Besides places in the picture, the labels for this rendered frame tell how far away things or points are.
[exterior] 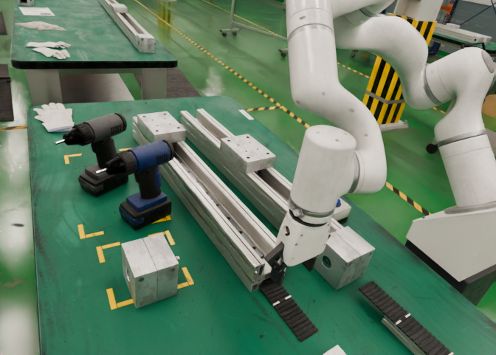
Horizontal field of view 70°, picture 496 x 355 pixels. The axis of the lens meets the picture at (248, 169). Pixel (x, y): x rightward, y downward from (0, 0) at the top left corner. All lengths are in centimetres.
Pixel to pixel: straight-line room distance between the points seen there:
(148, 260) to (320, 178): 39
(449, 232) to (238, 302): 58
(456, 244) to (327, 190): 55
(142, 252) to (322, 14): 59
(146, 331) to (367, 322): 47
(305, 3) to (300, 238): 43
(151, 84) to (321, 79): 194
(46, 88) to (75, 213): 146
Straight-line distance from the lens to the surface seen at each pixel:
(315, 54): 67
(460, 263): 110
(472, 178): 110
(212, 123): 137
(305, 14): 72
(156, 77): 250
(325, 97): 65
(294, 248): 67
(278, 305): 84
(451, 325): 100
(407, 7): 416
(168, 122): 125
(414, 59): 102
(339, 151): 56
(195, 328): 79
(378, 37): 97
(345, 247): 89
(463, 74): 110
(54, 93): 245
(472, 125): 111
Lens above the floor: 144
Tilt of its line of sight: 31 degrees down
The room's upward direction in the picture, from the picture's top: 9 degrees clockwise
